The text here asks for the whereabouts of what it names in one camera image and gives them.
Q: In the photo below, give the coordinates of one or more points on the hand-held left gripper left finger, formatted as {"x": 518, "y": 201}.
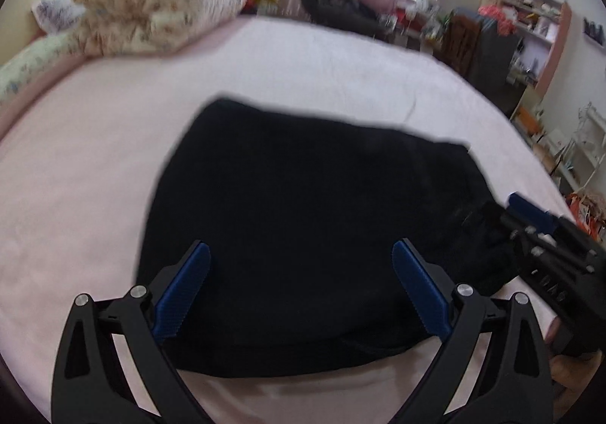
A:
{"x": 182, "y": 291}

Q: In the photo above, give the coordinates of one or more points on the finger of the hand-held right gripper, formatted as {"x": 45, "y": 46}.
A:
{"x": 535, "y": 244}
{"x": 530, "y": 211}

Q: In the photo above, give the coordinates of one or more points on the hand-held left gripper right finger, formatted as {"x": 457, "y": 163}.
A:
{"x": 421, "y": 291}

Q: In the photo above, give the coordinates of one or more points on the black pants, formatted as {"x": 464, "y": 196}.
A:
{"x": 303, "y": 215}

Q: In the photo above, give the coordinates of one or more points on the person's right hand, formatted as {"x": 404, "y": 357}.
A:
{"x": 573, "y": 376}

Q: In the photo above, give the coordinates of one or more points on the orange box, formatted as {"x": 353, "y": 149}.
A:
{"x": 526, "y": 121}

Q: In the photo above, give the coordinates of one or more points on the dark grey cabinet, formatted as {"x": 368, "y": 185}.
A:
{"x": 497, "y": 59}

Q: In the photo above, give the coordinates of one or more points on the pink bed sheet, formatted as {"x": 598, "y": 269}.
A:
{"x": 94, "y": 158}

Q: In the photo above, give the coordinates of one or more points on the brown wooden chair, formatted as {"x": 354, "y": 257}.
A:
{"x": 461, "y": 42}

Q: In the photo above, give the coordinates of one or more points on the red cloth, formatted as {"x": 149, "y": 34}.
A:
{"x": 497, "y": 19}

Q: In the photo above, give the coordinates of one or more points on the pink wooden shelf unit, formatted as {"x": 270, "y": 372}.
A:
{"x": 544, "y": 12}

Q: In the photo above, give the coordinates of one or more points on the long cream printed pillow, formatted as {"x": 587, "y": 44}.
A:
{"x": 33, "y": 59}

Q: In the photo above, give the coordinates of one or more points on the small white purple-print pillow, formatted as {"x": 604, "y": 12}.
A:
{"x": 57, "y": 14}

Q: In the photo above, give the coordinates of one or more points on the small wall shelf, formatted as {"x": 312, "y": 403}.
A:
{"x": 594, "y": 31}

